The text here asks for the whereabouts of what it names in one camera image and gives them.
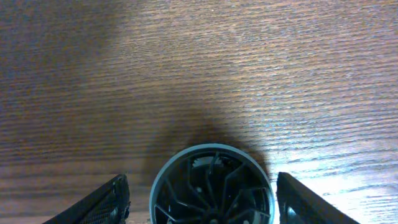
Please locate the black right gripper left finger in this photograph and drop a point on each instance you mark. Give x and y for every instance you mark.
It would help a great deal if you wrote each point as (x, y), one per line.
(109, 204)

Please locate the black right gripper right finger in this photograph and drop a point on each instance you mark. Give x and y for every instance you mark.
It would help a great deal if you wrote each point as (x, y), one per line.
(298, 204)

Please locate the black round toy wheel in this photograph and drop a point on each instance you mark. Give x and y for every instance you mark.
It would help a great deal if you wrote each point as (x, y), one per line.
(211, 184)

